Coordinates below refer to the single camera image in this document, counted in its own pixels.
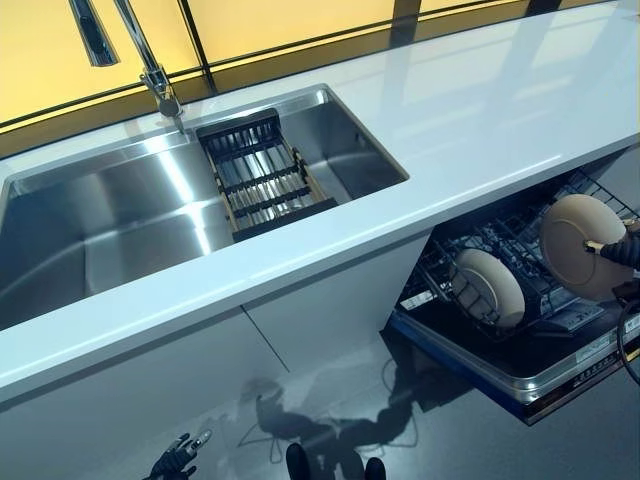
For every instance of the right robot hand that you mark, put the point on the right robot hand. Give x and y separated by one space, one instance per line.
625 245

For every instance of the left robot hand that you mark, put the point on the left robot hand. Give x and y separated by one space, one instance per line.
175 460

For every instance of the beige round plate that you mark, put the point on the beige round plate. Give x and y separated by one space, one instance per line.
490 290
575 240

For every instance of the black dishwasher door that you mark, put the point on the black dishwasher door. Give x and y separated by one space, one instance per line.
500 360

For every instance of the white cabinet door beside dishwasher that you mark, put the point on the white cabinet door beside dishwasher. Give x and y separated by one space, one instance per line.
622 180

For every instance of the wide white cabinet door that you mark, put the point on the wide white cabinet door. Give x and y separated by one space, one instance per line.
125 380

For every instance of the black left robot foot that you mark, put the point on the black left robot foot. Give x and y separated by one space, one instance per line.
299 462

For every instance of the black robot foot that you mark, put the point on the black robot foot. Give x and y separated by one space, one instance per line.
299 462
375 470

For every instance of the black right robot foot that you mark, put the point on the black right robot foot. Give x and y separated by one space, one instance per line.
375 470

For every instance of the narrow white cabinet door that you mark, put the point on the narrow white cabinet door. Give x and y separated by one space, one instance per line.
340 300

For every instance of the stainless steel kitchen sink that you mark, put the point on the stainless steel kitchen sink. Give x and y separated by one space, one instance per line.
125 215

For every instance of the black wood-sided sink drying rack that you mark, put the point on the black wood-sided sink drying rack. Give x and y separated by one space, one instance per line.
270 200

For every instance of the chrome pull-down kitchen faucet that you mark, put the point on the chrome pull-down kitchen faucet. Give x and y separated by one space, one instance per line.
145 55

